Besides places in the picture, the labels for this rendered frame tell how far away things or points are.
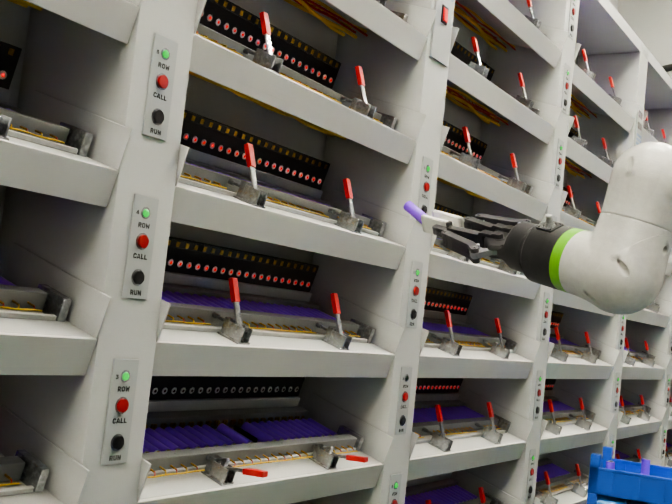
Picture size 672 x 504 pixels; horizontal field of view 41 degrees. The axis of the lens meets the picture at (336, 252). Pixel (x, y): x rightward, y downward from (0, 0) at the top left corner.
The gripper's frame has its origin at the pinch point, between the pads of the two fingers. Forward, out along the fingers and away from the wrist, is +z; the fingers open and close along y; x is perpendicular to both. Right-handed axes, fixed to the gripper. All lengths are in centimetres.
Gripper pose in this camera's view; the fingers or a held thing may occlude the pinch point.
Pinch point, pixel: (443, 224)
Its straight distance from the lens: 149.5
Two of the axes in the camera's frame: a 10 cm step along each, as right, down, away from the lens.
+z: -6.0, -2.2, 7.7
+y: -7.8, 3.6, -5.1
